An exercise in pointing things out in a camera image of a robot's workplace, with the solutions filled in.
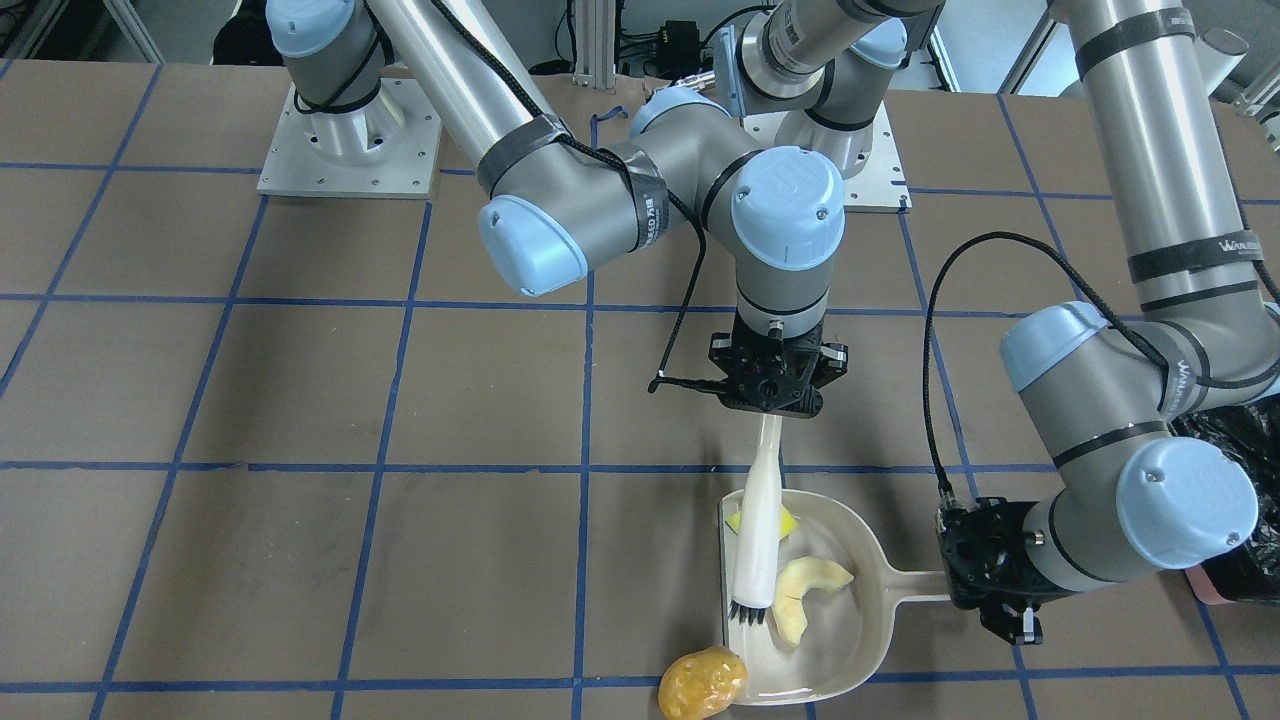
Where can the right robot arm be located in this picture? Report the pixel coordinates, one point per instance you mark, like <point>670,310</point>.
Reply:
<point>558,210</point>

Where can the pale melon slice toy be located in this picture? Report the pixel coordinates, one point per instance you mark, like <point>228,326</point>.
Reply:
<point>795,582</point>

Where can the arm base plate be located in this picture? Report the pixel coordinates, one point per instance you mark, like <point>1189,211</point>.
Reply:
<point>386,150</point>
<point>868,158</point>

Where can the beige plastic dustpan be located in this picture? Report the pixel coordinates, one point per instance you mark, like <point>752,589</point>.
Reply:
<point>848,632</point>

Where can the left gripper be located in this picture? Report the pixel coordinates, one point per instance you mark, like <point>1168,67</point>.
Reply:
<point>1010,548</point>

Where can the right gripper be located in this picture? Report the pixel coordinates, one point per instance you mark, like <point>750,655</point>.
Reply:
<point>832,362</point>

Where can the beige hand brush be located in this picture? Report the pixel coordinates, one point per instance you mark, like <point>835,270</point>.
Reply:
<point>758,540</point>

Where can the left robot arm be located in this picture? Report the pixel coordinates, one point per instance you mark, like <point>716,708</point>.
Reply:
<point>1102,393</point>

